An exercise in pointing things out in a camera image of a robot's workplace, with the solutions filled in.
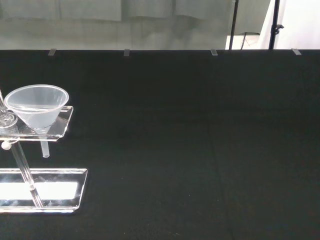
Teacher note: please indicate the black tripod pole with clamp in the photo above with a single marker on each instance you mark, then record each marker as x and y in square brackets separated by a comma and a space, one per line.
[274, 22]

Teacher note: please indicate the grey backdrop curtain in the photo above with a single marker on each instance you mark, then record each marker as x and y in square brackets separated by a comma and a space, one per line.
[100, 22]

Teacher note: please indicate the silver cloth clip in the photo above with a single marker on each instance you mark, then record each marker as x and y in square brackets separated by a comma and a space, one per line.
[51, 52]
[214, 52]
[126, 52]
[296, 51]

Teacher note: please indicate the clear acrylic funnel stand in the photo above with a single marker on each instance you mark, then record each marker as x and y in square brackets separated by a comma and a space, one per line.
[52, 191]

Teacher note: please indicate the black bench cloth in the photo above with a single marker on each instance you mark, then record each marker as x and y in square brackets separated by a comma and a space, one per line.
[200, 150]

